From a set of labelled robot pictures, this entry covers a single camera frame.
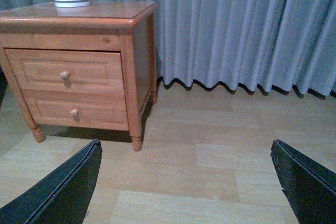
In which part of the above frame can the grey curtain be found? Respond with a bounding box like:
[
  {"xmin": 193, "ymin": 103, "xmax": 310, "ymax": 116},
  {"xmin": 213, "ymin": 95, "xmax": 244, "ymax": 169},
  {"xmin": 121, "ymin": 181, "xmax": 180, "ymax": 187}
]
[{"xmin": 0, "ymin": 0, "xmax": 336, "ymax": 97}]

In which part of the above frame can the wooden nightstand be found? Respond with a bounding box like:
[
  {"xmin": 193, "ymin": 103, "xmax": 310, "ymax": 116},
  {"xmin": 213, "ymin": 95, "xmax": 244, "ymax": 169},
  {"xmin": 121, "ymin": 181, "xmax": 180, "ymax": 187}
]
[{"xmin": 1, "ymin": 2, "xmax": 158, "ymax": 151}]

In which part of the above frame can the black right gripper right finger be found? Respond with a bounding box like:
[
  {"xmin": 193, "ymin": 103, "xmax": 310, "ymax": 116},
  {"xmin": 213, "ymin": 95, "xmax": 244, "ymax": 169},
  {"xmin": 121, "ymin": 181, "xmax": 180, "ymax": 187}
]
[{"xmin": 270, "ymin": 140, "xmax": 335, "ymax": 223}]

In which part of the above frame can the wooden drawer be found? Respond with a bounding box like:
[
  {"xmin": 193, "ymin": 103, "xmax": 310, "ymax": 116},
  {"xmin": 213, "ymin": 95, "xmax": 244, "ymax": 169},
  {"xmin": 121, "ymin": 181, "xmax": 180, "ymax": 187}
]
[
  {"xmin": 5, "ymin": 49, "xmax": 124, "ymax": 97},
  {"xmin": 23, "ymin": 91, "xmax": 129, "ymax": 131}
]

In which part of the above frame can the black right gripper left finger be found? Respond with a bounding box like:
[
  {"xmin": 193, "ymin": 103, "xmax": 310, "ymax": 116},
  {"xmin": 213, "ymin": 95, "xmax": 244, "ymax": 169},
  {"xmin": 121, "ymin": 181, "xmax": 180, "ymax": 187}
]
[{"xmin": 1, "ymin": 140, "xmax": 102, "ymax": 223}]

